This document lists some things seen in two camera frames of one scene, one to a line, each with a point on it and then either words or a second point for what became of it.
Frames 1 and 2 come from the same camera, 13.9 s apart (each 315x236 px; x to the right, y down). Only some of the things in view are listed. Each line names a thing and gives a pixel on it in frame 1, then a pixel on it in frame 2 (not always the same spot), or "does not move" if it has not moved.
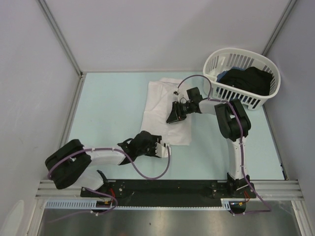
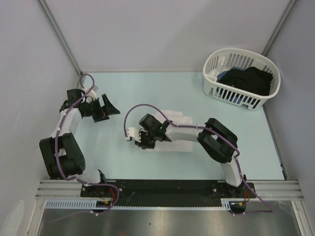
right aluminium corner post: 279,27 does not move
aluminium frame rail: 268,190 does not move
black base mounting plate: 169,192 does not move
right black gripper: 176,114 to 142,144
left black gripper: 155,138 to 108,109
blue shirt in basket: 221,74 does not move
